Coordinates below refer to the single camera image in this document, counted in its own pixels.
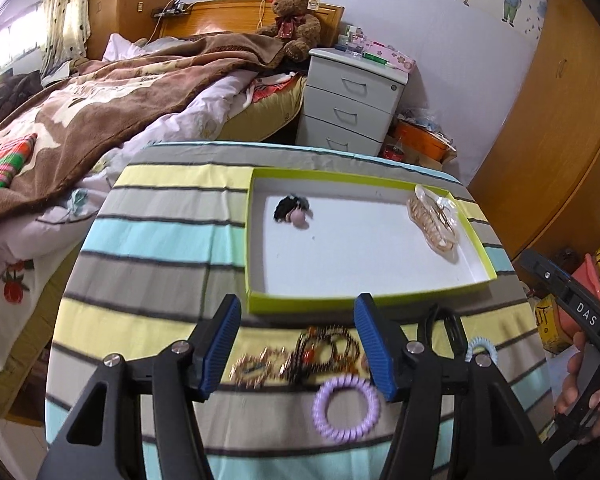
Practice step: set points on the red can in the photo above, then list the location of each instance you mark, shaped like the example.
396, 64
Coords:
394, 152

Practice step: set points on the wooden door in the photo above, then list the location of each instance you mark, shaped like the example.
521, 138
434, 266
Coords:
130, 0

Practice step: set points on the brown teddy bear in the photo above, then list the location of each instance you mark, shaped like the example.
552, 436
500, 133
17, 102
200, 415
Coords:
292, 15

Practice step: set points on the brown printed blanket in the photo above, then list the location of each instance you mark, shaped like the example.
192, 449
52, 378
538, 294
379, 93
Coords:
105, 110

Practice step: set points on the pink floral box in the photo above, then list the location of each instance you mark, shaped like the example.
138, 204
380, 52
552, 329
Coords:
392, 55

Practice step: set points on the pink plastic stool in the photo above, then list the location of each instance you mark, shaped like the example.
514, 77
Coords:
595, 280

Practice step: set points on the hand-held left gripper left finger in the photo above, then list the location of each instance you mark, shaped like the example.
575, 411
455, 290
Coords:
220, 350

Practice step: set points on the yellow printed bag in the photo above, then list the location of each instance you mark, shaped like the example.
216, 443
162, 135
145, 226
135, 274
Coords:
550, 325

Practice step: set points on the dotted curtain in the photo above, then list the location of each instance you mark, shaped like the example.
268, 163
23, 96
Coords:
65, 10

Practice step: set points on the bed with brown blanket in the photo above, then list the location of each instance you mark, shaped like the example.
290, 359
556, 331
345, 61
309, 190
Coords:
195, 115

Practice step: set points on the person's right hand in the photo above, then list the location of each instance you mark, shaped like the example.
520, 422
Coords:
575, 367

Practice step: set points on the green-edged white box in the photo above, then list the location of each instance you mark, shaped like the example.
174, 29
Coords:
355, 260

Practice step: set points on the black wristband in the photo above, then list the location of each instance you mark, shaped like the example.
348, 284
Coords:
437, 325

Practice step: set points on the plaid pillow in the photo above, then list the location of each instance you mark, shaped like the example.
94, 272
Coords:
5, 165

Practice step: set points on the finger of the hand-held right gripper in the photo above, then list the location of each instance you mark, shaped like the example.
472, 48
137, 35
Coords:
542, 270

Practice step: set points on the wooden wardrobe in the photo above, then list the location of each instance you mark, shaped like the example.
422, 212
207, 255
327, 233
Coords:
555, 135

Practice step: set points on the yellow bed mattress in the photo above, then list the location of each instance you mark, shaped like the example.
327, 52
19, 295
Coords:
265, 115

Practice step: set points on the red white cloth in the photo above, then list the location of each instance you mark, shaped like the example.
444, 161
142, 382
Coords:
270, 90

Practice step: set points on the beige hair claw clip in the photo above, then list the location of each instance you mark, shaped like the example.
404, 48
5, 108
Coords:
432, 230

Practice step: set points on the power strip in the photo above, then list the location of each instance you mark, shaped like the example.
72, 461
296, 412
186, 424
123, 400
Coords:
172, 9

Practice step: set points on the orange box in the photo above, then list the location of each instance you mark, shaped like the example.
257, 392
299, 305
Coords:
420, 142

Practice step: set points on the dark cloth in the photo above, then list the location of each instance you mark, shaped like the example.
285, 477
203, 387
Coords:
10, 95

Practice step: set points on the white drawer nightstand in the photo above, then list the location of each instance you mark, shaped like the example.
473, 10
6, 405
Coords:
350, 95

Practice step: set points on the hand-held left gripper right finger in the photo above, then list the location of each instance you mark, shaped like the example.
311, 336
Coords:
375, 350

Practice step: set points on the wooden bed headboard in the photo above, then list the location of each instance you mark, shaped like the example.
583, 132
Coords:
220, 17

